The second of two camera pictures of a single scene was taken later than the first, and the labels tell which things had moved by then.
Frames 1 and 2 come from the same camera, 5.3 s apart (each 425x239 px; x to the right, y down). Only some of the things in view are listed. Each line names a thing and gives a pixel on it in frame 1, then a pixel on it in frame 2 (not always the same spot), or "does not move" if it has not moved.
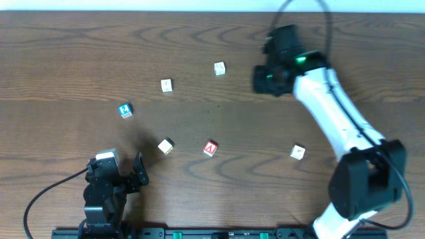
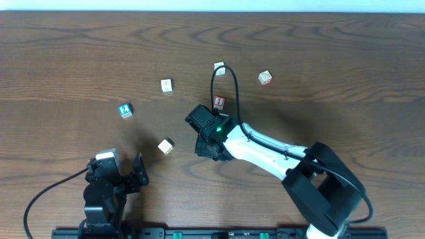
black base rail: [215, 234] does not move
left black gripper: [124, 179] does not move
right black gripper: [262, 83] → [208, 148]
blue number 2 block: [125, 110] does not move
